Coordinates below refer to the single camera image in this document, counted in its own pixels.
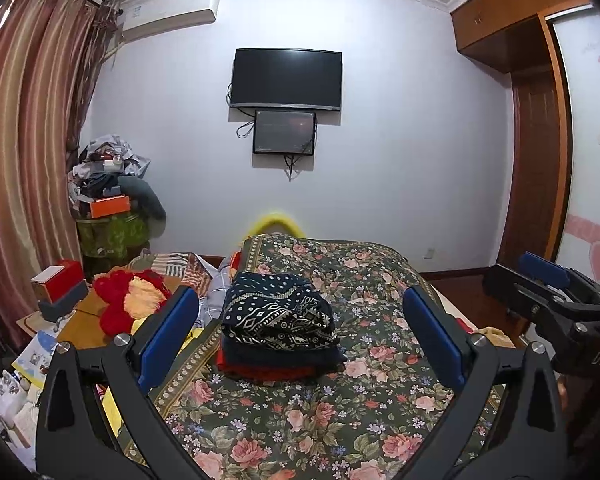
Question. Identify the red fuzzy cloth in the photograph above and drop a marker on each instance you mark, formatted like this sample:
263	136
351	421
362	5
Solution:
112	290

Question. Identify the blue jeans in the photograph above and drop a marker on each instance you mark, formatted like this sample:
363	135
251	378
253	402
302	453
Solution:
290	360

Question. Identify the black wall television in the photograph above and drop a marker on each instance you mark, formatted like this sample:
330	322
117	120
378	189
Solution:
285	77

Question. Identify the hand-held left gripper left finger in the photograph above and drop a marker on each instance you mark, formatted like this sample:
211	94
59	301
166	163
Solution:
170	335

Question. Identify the floral blanket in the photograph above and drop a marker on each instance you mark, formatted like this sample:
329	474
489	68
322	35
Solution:
370	400

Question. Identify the wooden bedside table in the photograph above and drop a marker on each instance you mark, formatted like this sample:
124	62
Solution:
80	327

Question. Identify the wooden overhead cabinet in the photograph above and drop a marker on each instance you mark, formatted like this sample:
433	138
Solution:
505	10

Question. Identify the wooden door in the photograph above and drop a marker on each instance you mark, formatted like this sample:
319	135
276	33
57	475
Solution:
535	160

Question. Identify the white sliding wardrobe door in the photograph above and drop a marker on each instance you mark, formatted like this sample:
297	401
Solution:
587	110

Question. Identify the checked grey cloth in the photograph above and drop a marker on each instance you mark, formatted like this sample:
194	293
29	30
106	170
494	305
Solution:
217	285

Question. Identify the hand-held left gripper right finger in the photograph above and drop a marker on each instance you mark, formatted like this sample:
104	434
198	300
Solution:
437	340

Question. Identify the navy patterned hooded jacket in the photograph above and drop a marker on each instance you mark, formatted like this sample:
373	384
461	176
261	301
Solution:
275	310

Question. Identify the white air conditioner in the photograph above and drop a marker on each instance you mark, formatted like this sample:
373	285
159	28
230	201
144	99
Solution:
170	15

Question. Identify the red white box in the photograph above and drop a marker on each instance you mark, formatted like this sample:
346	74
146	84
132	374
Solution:
65	280

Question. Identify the grey cushion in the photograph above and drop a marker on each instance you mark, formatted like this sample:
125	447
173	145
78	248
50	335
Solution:
145	195

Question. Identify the white wall socket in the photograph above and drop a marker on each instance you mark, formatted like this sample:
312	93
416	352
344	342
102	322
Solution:
430	252

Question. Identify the orange box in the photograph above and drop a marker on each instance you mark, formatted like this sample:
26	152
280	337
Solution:
110	206

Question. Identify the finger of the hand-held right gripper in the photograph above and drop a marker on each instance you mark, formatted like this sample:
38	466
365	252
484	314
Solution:
545	267
530	300

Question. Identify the pile of clutter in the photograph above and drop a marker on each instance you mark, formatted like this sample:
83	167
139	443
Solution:
105	155

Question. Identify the pile of papers and booklets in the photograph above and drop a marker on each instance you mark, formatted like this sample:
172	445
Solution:
35	360

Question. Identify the striped brown curtain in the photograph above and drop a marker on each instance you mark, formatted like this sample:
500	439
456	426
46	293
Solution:
25	135

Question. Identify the striped patchwork cloth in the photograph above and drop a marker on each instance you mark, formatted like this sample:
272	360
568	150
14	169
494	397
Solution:
180	265

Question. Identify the small black wall monitor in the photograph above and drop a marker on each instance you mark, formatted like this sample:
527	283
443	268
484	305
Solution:
284	131

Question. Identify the red garment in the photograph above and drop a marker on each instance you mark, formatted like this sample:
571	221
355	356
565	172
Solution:
270	375

